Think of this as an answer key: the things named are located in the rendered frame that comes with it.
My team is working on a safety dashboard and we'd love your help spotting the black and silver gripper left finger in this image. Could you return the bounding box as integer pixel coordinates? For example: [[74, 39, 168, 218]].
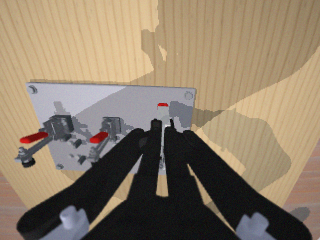
[[16, 106, 163, 240]]

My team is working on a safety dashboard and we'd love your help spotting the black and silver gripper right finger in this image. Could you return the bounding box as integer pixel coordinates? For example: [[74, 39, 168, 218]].
[[162, 106, 312, 240]]

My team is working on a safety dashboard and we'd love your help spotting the grey metal fixture plate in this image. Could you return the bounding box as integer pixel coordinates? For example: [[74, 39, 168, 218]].
[[25, 82, 196, 171]]

